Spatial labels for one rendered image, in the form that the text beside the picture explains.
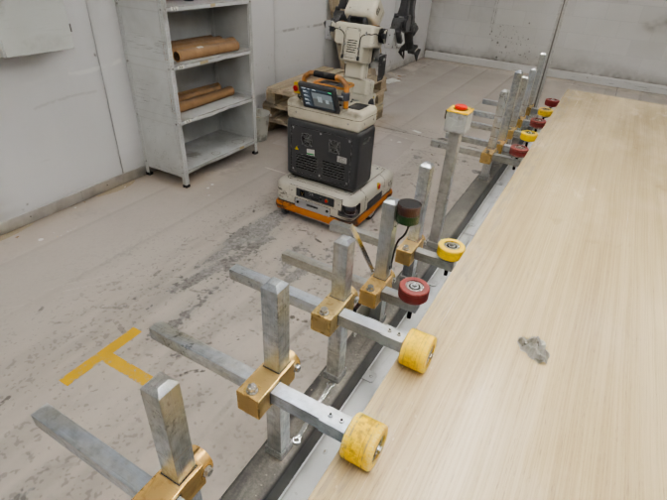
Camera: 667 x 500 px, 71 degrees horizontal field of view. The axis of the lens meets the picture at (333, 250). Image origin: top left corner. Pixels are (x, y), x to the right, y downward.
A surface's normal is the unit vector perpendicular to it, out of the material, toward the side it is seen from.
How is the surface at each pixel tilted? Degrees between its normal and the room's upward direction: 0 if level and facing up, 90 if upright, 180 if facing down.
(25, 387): 0
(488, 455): 0
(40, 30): 90
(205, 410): 0
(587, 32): 90
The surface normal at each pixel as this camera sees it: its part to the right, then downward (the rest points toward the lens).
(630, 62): -0.50, 0.46
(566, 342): 0.05, -0.83
